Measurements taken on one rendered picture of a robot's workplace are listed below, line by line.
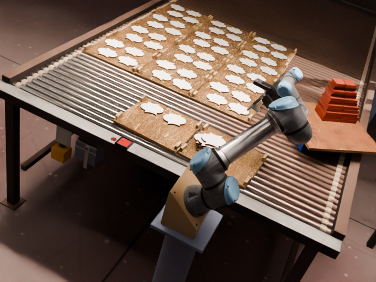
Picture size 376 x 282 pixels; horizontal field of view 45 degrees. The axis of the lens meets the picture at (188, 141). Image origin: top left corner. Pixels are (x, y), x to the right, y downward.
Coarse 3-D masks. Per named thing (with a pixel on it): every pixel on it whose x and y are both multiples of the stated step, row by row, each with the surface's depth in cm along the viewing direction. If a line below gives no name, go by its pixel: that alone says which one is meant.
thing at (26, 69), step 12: (156, 0) 411; (168, 0) 429; (132, 12) 377; (144, 12) 391; (108, 24) 348; (120, 24) 359; (84, 36) 323; (96, 36) 332; (60, 48) 302; (72, 48) 309; (36, 60) 282; (48, 60) 288; (12, 72) 266; (24, 72) 271
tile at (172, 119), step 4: (164, 116) 265; (168, 116) 266; (172, 116) 267; (176, 116) 268; (180, 116) 269; (164, 120) 263; (168, 120) 263; (172, 120) 264; (176, 120) 265; (180, 120) 266; (184, 120) 266; (168, 124) 261; (172, 124) 262; (176, 124) 262; (180, 124) 263; (184, 124) 265
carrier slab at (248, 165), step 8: (208, 128) 268; (224, 136) 265; (192, 144) 251; (184, 152) 244; (192, 152) 246; (248, 152) 257; (256, 152) 259; (240, 160) 250; (248, 160) 252; (256, 160) 253; (232, 168) 242; (240, 168) 244; (248, 168) 245; (256, 168) 247; (240, 176) 238; (240, 184) 233
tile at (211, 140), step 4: (204, 136) 246; (208, 136) 247; (212, 136) 247; (216, 136) 248; (220, 136) 249; (204, 140) 243; (208, 140) 243; (212, 140) 244; (216, 140) 245; (220, 140) 246; (224, 140) 247; (208, 144) 241; (212, 144) 241; (216, 144) 242; (220, 144) 243
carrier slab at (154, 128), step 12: (132, 108) 267; (168, 108) 275; (120, 120) 254; (132, 120) 257; (144, 120) 260; (156, 120) 262; (192, 120) 271; (144, 132) 251; (156, 132) 253; (168, 132) 256; (180, 132) 258; (192, 132) 261; (168, 144) 247
